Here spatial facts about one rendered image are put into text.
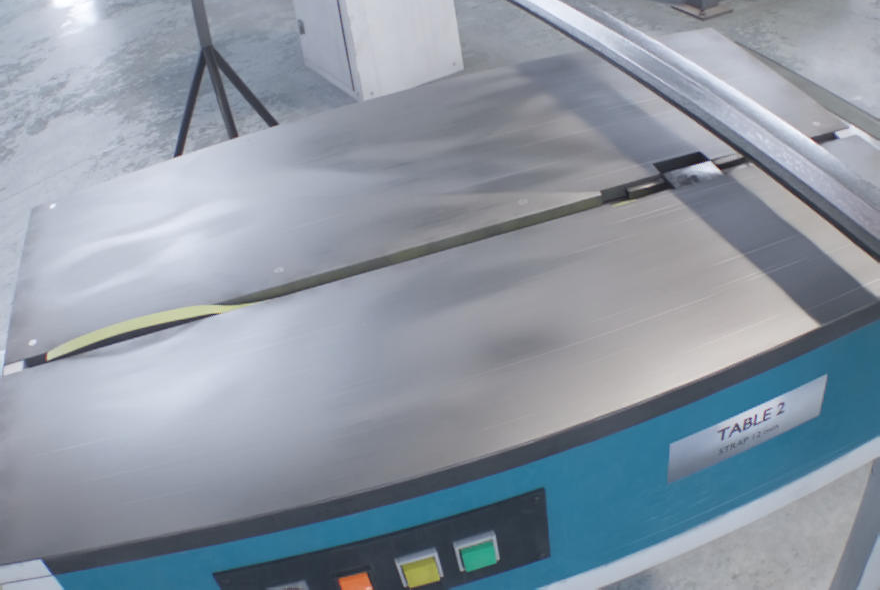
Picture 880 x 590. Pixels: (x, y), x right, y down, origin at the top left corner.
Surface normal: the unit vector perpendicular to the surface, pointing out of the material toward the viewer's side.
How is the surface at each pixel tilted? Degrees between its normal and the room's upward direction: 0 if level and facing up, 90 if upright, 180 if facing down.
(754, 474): 90
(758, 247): 0
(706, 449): 90
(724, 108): 75
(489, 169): 0
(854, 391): 90
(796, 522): 0
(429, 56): 90
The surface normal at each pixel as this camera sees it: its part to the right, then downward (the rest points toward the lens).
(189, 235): -0.14, -0.82
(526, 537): 0.29, 0.51
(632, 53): -0.92, 0.10
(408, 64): 0.51, 0.43
